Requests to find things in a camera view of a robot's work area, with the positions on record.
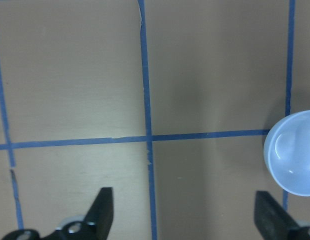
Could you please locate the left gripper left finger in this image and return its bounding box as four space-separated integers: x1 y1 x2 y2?
2 187 114 240

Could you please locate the blue bowl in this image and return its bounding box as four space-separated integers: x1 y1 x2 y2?
263 110 310 197

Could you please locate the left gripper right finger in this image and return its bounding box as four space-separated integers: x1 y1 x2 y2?
253 191 310 240

